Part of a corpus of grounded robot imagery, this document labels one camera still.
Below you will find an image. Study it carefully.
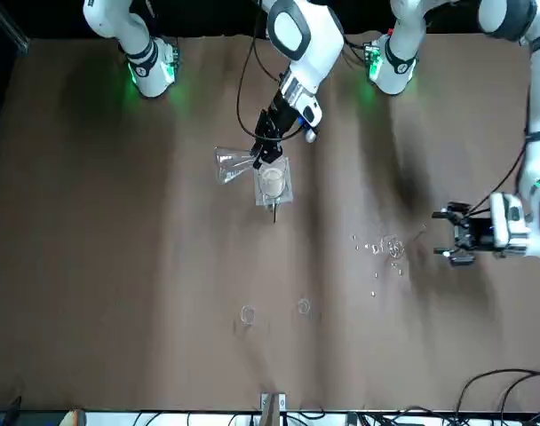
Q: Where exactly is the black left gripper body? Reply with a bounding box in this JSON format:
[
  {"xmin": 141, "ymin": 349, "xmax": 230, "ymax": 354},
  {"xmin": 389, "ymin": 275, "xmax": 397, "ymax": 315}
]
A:
[{"xmin": 457, "ymin": 217, "xmax": 494, "ymax": 255}]

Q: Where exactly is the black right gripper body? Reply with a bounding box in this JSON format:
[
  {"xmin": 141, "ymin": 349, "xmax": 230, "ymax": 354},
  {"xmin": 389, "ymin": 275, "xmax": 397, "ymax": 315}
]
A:
[{"xmin": 255, "ymin": 91, "xmax": 301, "ymax": 151}]

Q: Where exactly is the glass conical flask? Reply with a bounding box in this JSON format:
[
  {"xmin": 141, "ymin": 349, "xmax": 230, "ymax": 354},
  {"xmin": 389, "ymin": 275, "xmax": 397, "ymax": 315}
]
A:
[{"xmin": 212, "ymin": 146, "xmax": 266, "ymax": 187}]

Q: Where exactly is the glass graduated cylinder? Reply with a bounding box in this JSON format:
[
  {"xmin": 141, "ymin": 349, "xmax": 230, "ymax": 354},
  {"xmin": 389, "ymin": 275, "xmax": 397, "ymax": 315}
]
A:
[{"xmin": 385, "ymin": 233, "xmax": 408, "ymax": 261}]

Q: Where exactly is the large glass beaker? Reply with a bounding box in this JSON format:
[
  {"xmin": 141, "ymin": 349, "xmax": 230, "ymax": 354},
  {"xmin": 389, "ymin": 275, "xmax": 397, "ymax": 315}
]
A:
[{"xmin": 256, "ymin": 162, "xmax": 290, "ymax": 200}]

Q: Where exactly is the black tripod with wire gauze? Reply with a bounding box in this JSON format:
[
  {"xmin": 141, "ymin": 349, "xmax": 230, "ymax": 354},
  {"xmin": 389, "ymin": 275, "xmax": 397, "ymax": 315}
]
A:
[{"xmin": 251, "ymin": 154, "xmax": 296, "ymax": 225}]

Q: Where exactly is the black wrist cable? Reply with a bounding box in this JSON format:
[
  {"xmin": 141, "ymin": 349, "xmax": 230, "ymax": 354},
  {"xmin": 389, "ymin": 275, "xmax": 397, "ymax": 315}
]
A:
[
  {"xmin": 467, "ymin": 130, "xmax": 534, "ymax": 223},
  {"xmin": 235, "ymin": 33, "xmax": 309, "ymax": 144}
]

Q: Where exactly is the black arm base cable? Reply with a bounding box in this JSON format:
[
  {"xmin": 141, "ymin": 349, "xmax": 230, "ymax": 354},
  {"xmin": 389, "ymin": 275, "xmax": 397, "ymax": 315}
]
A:
[{"xmin": 340, "ymin": 38, "xmax": 369, "ymax": 68}]

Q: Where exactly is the black desk cable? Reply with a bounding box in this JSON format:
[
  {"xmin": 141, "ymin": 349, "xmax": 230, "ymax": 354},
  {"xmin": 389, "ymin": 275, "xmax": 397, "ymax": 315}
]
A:
[{"xmin": 456, "ymin": 368, "xmax": 540, "ymax": 418}]

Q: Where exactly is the aluminium frame post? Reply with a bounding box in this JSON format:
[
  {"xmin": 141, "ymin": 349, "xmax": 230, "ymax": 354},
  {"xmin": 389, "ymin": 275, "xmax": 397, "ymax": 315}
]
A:
[{"xmin": 259, "ymin": 391, "xmax": 288, "ymax": 426}]

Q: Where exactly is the aluminium frame bar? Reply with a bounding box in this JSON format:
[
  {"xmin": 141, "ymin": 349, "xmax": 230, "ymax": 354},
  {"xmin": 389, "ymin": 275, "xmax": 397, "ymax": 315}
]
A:
[{"xmin": 0, "ymin": 0, "xmax": 31, "ymax": 57}]

